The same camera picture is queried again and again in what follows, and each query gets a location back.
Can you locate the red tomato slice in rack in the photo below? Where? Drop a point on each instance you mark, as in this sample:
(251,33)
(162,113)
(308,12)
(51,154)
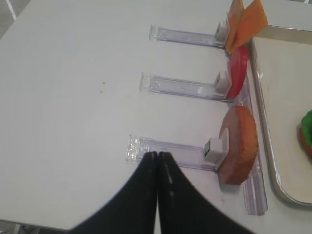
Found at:
(237,68)

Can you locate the white cheese rack pusher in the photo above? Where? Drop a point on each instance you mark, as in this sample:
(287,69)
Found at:
(222,32)

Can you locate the white serving tray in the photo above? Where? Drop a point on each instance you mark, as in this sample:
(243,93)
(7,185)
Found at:
(282,71)

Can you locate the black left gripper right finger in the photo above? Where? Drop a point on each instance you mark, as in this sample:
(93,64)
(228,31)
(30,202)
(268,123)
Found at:
(182,209)

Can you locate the front orange cheese slice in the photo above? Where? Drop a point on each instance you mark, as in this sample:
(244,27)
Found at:
(252,22)

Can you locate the white tomato rack pusher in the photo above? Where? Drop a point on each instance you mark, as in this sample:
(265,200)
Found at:
(222,84)

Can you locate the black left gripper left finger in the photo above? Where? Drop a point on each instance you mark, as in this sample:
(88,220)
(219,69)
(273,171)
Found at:
(133,209)

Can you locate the clear tomato rack track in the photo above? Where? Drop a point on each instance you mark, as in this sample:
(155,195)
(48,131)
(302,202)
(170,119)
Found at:
(161,85)

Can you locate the green lettuce on burger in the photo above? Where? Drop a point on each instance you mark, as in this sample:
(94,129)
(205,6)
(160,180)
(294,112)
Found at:
(306,127)

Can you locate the rear orange cheese slice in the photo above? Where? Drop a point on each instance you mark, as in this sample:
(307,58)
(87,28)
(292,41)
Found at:
(234,16)

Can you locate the clear cheese rack track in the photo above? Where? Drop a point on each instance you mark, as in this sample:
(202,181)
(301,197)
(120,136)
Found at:
(168,35)

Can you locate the orange cheese slice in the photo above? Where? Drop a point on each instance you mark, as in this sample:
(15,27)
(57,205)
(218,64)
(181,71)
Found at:
(252,22)
(234,16)

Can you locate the clear left rack front rail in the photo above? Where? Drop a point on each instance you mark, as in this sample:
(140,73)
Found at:
(253,187)

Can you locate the clear left bun rack track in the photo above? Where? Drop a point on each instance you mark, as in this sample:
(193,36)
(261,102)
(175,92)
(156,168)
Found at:
(186,156)

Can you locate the bun slice in left rack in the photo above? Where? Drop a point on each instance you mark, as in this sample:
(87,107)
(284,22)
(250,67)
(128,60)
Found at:
(236,165)

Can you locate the white left bun pusher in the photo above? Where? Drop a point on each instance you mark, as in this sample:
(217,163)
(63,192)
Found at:
(215,151)

